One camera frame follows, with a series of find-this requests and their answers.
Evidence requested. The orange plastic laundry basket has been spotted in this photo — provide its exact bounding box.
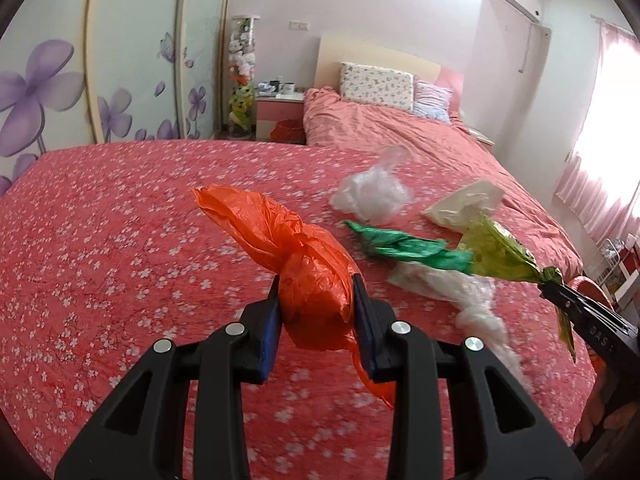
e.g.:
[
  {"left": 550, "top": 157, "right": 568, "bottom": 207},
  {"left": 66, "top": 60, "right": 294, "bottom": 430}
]
[{"left": 570, "top": 274, "right": 626, "bottom": 448}]

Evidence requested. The white wire rack cart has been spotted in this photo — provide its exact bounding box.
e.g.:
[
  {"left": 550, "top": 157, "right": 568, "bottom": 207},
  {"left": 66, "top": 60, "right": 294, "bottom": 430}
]
[{"left": 597, "top": 237, "right": 640, "bottom": 307}]

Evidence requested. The orange plastic bag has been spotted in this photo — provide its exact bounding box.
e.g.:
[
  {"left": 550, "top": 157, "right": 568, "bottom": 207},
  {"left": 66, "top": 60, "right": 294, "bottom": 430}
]
[{"left": 193, "top": 185, "right": 401, "bottom": 411}]

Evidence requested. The yellow-green foil bag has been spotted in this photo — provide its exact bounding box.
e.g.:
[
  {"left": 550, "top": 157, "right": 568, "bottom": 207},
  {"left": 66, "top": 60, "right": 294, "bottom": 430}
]
[{"left": 459, "top": 212, "right": 579, "bottom": 364}]

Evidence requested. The cream plastic bag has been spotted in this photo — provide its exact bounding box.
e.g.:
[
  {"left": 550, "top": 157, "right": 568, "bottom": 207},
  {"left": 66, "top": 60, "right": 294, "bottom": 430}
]
[{"left": 422, "top": 180, "right": 504, "bottom": 234}]

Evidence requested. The white air conditioner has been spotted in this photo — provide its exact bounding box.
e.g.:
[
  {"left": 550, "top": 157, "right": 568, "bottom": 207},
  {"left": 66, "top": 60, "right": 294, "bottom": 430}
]
[{"left": 482, "top": 0, "right": 544, "bottom": 24}]

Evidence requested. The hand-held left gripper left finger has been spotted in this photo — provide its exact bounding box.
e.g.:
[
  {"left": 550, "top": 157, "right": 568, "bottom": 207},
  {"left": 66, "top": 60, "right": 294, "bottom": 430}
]
[{"left": 54, "top": 275, "right": 286, "bottom": 480}]

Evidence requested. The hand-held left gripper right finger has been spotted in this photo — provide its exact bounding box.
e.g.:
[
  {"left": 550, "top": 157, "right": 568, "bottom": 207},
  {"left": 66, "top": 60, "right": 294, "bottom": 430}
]
[{"left": 350, "top": 274, "right": 586, "bottom": 480}]

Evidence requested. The pink curtain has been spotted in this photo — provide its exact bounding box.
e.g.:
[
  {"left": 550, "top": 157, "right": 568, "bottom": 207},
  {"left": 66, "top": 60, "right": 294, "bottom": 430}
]
[{"left": 555, "top": 19, "right": 640, "bottom": 257}]

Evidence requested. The white floral pillow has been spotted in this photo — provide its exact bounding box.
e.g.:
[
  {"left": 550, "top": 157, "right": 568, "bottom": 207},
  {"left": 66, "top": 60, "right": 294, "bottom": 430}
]
[{"left": 339, "top": 62, "right": 416, "bottom": 114}]

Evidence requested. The pink and white nightstand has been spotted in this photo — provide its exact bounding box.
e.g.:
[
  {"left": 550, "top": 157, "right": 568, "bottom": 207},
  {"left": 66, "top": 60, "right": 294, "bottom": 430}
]
[
  {"left": 465, "top": 122, "right": 497, "bottom": 147},
  {"left": 255, "top": 91, "right": 307, "bottom": 142}
]

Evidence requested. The bed with salmon duvet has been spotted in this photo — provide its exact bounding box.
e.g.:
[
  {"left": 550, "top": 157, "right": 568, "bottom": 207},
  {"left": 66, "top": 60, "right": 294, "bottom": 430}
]
[{"left": 302, "top": 86, "right": 584, "bottom": 281}]

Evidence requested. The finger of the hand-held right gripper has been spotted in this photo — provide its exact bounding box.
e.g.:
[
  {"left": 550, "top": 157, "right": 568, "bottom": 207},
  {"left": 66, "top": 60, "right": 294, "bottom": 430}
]
[{"left": 539, "top": 280, "right": 602, "bottom": 335}]

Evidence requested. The red floral tablecloth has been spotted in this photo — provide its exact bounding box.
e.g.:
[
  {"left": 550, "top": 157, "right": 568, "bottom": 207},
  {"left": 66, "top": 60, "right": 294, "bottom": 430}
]
[{"left": 0, "top": 140, "right": 601, "bottom": 480}]

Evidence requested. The cream and pink headboard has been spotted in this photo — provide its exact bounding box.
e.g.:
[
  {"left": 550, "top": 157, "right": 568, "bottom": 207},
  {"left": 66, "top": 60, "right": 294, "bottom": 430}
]
[{"left": 317, "top": 34, "right": 464, "bottom": 107}]

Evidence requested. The clear white plastic bag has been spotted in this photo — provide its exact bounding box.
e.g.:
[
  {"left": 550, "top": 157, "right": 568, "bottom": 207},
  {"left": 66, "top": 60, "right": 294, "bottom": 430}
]
[{"left": 389, "top": 265, "right": 534, "bottom": 392}]

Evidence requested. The wardrobe with purple flower doors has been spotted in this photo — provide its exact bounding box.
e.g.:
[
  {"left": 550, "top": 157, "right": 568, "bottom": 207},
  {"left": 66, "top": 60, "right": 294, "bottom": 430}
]
[{"left": 0, "top": 0, "right": 236, "bottom": 197}]

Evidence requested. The green plastic bag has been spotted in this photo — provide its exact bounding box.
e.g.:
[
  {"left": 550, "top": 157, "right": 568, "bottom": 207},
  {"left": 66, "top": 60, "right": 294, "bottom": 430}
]
[{"left": 345, "top": 220, "right": 475, "bottom": 276}]

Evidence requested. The red bin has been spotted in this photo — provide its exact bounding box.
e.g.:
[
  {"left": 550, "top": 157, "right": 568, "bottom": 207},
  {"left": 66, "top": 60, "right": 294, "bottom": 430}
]
[{"left": 270, "top": 119, "right": 306, "bottom": 145}]

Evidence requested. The clear tube of stuffed toys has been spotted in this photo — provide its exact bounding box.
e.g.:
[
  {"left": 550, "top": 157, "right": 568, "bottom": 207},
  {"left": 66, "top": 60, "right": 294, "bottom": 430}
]
[{"left": 227, "top": 15, "right": 261, "bottom": 139}]

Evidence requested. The pink striped pillow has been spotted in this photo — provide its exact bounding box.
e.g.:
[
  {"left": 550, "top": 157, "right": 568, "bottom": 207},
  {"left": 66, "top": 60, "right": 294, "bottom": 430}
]
[{"left": 412, "top": 79, "right": 454, "bottom": 124}]

